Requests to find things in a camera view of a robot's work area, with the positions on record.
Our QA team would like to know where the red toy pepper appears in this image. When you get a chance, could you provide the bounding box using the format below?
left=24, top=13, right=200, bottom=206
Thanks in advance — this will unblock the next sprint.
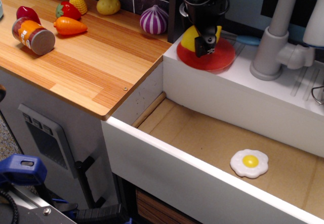
left=16, top=6, right=41, bottom=25

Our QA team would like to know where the orange toy carrot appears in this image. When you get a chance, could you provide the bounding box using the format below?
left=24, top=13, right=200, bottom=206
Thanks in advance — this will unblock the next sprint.
left=53, top=17, right=88, bottom=35

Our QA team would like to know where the red toy strawberry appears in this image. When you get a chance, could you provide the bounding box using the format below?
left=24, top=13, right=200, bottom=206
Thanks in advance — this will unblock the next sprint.
left=56, top=1, right=82, bottom=20

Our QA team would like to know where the yellow toy lemon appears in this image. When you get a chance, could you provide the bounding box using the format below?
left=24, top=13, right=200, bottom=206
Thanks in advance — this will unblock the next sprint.
left=177, top=26, right=223, bottom=54

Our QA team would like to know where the yellow toy potato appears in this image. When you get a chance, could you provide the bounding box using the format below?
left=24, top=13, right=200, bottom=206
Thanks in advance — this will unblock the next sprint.
left=96, top=0, right=121, bottom=15

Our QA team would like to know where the yellow toy corn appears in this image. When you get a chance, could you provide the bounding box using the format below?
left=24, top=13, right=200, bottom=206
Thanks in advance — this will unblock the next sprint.
left=69, top=0, right=88, bottom=15

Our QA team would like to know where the black oven door handle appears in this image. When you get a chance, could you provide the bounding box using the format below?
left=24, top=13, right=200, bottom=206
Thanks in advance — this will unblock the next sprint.
left=74, top=156, right=106, bottom=209

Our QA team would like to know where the metal whisk wire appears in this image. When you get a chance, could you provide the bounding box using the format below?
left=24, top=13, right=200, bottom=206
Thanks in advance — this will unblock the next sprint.
left=311, top=86, right=324, bottom=105

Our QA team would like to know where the grey toy faucet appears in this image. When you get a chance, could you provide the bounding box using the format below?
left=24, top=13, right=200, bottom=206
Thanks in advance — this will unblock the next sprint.
left=250, top=0, right=315, bottom=81

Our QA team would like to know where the grey spatula blue handle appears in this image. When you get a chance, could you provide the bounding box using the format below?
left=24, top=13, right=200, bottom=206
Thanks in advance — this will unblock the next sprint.
left=221, top=31, right=261, bottom=46

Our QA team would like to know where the orange labelled toy can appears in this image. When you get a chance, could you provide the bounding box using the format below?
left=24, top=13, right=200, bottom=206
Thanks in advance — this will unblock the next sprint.
left=12, top=17, right=56, bottom=56

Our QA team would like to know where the black braided cable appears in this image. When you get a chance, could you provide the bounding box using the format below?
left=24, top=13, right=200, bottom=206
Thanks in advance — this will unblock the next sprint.
left=0, top=190, right=19, bottom=224

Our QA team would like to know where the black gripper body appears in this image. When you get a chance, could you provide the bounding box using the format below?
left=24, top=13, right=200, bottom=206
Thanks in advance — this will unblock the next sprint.
left=179, top=0, right=230, bottom=44

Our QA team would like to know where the toy fried egg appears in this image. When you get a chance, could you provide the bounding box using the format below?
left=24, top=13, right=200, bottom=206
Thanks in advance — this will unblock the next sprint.
left=230, top=149, right=269, bottom=179

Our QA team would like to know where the blue clamp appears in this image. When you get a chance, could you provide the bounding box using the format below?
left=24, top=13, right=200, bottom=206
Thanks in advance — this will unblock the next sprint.
left=1, top=154, right=48, bottom=186

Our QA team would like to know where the red plastic plate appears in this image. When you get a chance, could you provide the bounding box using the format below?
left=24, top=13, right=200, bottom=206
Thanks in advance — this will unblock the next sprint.
left=177, top=38, right=235, bottom=72

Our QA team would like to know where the purple striped toy onion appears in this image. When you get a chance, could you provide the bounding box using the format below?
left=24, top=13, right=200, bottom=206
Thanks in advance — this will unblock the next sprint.
left=140, top=5, right=169, bottom=35

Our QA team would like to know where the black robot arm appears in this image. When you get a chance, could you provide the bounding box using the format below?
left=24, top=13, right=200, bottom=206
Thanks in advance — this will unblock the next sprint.
left=179, top=0, right=230, bottom=58

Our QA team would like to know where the grey toy oven door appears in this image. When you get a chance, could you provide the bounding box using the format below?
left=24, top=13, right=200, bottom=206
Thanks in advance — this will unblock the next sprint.
left=18, top=104, right=77, bottom=178

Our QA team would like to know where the white bottle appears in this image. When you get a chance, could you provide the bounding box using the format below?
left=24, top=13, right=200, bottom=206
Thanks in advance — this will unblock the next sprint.
left=303, top=0, right=324, bottom=49

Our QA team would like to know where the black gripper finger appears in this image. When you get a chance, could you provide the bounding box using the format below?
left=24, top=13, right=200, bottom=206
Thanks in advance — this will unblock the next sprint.
left=194, top=36, right=216, bottom=58

